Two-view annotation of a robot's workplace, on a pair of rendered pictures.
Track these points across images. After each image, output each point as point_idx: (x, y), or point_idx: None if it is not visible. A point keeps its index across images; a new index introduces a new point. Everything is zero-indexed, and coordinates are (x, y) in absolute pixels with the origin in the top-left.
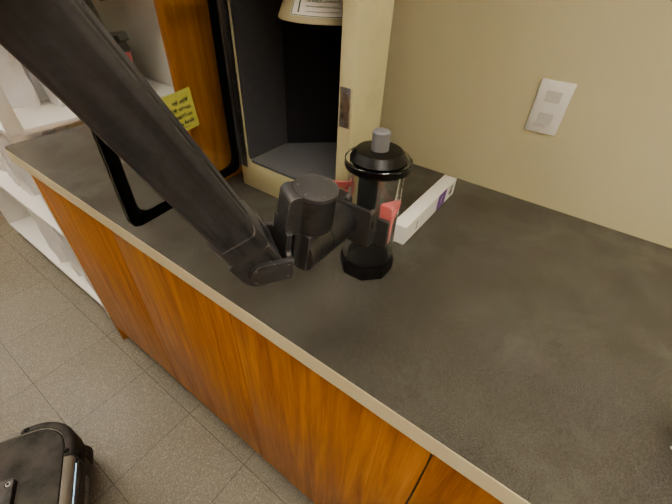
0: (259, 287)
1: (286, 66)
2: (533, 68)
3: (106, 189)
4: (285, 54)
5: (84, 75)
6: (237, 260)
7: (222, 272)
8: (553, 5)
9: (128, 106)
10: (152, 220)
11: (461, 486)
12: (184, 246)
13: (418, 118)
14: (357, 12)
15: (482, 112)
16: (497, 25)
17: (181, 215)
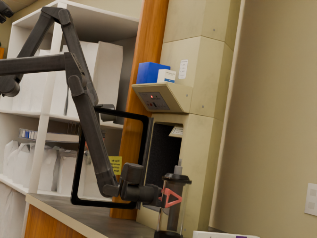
0: (109, 231)
1: (177, 164)
2: (304, 178)
3: (65, 208)
4: (178, 158)
5: (85, 113)
6: (100, 178)
7: (97, 226)
8: (308, 148)
9: (90, 121)
10: (79, 215)
11: None
12: (87, 221)
13: (259, 212)
14: (186, 130)
15: (287, 205)
16: (289, 157)
17: (90, 155)
